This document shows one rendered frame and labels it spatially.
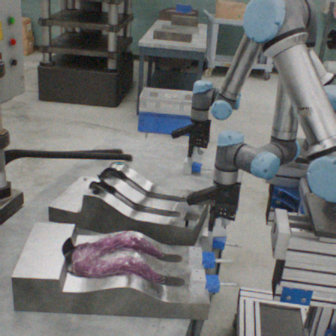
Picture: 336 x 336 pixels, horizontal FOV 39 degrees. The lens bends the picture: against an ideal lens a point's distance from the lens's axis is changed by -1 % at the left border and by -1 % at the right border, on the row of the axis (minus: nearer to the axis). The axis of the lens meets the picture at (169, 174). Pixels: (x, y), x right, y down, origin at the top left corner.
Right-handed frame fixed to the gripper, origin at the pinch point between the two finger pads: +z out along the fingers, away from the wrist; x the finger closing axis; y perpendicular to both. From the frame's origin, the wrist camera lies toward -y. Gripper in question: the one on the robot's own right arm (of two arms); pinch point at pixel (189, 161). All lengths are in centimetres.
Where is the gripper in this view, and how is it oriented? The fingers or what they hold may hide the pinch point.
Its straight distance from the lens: 204.4
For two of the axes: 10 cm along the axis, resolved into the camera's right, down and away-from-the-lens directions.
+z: -0.8, 9.0, 4.2
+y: 9.8, 1.5, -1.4
